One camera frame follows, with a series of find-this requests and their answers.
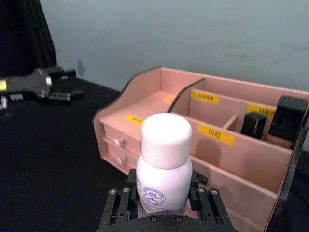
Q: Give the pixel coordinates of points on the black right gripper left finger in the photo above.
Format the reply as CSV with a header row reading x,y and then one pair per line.
x,y
119,205

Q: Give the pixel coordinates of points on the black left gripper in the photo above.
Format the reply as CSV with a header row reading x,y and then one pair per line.
x,y
31,83

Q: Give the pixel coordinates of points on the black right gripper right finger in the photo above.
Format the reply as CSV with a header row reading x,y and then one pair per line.
x,y
207,205

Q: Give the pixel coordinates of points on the white plastic bottle with cap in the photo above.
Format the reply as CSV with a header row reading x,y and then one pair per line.
x,y
164,169

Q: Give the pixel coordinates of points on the pink drawer with white knob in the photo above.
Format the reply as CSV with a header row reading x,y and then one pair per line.
x,y
108,154
111,135

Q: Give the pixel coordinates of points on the pink wooden desk organizer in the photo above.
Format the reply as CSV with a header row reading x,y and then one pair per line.
x,y
241,164

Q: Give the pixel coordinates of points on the black curtain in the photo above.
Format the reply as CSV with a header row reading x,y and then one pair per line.
x,y
21,33

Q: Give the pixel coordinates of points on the black table cloth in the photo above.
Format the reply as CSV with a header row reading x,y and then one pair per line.
x,y
48,157

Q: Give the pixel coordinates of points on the small black cosmetic tube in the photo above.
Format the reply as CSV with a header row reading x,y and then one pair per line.
x,y
253,125

